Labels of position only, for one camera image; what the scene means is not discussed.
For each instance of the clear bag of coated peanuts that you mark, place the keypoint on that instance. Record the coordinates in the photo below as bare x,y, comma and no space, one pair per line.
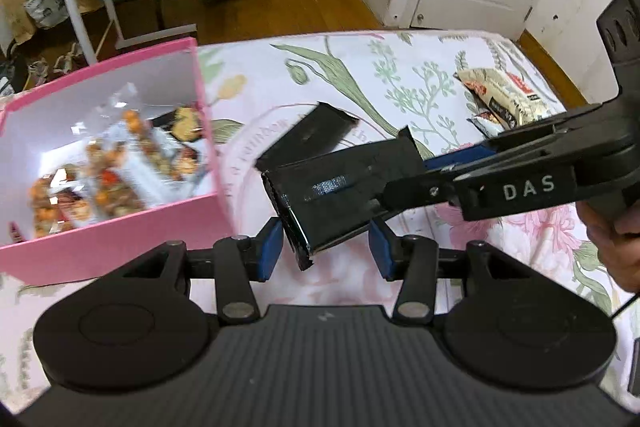
115,192
50,202

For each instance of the small brown snack packet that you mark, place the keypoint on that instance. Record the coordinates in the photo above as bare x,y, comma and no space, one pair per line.
481,106

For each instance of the pink cardboard box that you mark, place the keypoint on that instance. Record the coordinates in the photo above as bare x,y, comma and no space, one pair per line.
125,237

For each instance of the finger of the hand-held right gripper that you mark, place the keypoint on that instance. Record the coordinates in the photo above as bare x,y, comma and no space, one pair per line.
415,197
550,132

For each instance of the beige snack packet red label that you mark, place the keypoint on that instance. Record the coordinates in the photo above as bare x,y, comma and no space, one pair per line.
525,99

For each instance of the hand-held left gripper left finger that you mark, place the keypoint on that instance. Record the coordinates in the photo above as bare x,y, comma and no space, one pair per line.
262,252

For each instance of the glossy black snack packet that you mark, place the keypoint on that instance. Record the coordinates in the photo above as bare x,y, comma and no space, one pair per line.
340,192
310,132

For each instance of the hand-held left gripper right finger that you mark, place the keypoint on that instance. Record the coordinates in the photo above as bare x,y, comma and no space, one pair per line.
380,247

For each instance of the black cracker packet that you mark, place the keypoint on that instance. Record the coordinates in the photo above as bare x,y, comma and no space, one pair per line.
182,124

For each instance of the person's right hand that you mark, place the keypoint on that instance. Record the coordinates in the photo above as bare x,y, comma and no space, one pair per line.
617,257

